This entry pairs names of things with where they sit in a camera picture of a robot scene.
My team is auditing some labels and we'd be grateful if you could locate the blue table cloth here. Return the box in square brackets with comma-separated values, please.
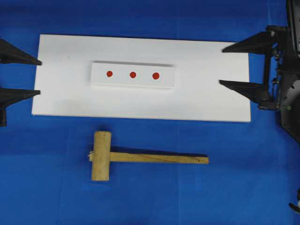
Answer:
[0, 0, 300, 225]

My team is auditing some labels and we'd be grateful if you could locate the large white foam board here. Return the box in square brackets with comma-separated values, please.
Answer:
[32, 35, 251, 122]

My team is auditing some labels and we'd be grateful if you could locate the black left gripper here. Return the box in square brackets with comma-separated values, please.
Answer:
[219, 26, 288, 110]

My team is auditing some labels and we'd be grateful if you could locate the black clip bottom right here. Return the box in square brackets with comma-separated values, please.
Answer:
[288, 187, 300, 213]

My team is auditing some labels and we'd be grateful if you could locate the small white raised block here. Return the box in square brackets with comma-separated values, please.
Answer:
[90, 61, 175, 90]

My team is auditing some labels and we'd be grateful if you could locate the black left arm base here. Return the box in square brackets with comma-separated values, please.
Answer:
[281, 0, 300, 142]

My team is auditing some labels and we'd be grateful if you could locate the wooden mallet hammer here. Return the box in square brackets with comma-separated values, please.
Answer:
[88, 131, 210, 181]

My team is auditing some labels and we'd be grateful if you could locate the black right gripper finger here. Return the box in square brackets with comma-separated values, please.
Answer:
[0, 39, 42, 66]
[0, 88, 41, 127]

